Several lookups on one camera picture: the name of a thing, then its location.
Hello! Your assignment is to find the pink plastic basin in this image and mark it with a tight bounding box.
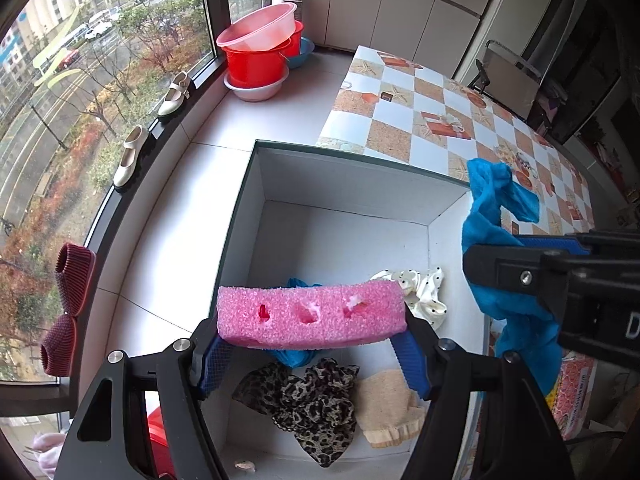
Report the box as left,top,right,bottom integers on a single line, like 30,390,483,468
216,2,298,53

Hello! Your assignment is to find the blue plastic basin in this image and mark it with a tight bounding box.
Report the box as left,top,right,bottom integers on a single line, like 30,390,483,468
285,36,316,70

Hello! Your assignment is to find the white cabinet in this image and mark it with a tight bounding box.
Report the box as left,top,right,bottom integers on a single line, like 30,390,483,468
285,0,498,78

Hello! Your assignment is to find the cream heeled shoe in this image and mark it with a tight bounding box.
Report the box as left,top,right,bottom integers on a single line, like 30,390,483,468
112,125,151,189
157,71,195,121

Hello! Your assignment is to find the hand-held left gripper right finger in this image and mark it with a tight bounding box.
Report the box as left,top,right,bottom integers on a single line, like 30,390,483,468
390,305,573,480

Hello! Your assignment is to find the pink sponge with holes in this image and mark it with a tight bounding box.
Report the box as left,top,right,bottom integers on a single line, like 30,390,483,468
216,280,408,351

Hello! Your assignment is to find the red plastic basin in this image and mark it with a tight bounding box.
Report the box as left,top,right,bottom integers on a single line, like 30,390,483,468
220,20,305,88

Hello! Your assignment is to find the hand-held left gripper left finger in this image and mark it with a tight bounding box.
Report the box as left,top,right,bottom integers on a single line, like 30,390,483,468
54,317,236,480

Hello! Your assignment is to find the red patterned carton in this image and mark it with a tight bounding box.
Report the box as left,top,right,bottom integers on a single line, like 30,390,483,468
545,352,598,441

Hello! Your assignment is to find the large glass window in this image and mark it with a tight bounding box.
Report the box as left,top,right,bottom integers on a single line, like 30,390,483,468
0,0,281,431

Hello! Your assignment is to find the leopard print scrunchie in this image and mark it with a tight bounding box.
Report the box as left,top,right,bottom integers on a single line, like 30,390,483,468
232,357,361,468

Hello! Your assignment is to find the blue plastic shoe cover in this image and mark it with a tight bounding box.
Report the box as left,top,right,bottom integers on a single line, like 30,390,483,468
461,157,563,396
270,276,326,368

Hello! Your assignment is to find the red plastic stool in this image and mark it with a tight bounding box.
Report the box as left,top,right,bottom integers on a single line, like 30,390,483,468
145,402,178,478

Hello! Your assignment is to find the white polka dot scrunchie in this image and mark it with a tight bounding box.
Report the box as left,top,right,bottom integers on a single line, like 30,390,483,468
370,267,446,331

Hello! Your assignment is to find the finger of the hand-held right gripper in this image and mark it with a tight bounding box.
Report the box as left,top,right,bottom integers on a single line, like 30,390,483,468
462,243,566,311
515,232,596,258

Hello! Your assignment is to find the pink cloth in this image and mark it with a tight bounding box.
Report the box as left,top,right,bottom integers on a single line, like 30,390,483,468
25,430,68,480

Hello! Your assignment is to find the maroon knit slipper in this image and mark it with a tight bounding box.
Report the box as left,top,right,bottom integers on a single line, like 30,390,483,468
54,242,97,317
40,312,78,377

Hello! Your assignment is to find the grey cardboard box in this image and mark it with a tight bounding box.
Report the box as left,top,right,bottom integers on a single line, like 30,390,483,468
210,140,493,480

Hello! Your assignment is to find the beige knit glove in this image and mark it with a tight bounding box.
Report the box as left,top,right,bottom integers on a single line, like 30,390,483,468
355,369,428,450

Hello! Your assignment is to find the white plastic basin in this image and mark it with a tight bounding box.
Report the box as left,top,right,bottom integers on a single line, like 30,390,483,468
223,67,291,102

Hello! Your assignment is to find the checkered printed tablecloth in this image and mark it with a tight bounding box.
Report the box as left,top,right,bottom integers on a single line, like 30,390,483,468
316,45,596,361

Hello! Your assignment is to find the folding chair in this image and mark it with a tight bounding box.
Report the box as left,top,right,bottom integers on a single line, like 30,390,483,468
475,39,543,121

